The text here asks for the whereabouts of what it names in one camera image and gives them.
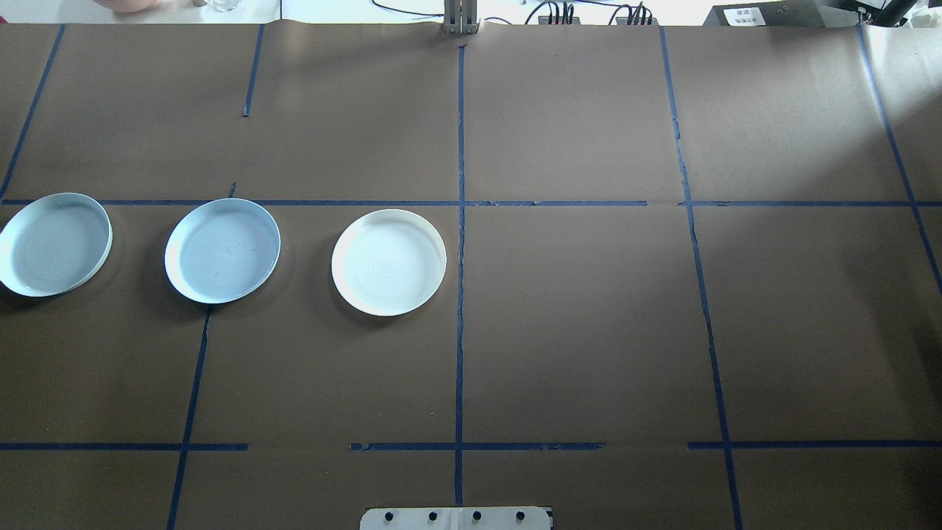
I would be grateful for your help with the light blue round plate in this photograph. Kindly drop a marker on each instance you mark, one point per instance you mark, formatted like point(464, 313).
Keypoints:
point(55, 244)
point(222, 250)

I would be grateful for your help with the black box with white label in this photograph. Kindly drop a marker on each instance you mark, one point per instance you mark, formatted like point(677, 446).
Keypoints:
point(765, 16)

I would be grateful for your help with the aluminium profile post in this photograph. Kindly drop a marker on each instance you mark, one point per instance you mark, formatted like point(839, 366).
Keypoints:
point(461, 18)

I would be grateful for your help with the clear glass bowl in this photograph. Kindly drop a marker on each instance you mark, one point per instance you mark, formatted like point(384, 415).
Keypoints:
point(223, 4)

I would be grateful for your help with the white round plate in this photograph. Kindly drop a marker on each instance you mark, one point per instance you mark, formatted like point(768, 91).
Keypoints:
point(388, 262)

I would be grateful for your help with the white pedestal column with base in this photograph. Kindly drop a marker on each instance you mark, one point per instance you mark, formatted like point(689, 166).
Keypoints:
point(456, 518)

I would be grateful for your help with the pink bowl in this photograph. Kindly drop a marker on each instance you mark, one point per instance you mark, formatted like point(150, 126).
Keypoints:
point(131, 4)

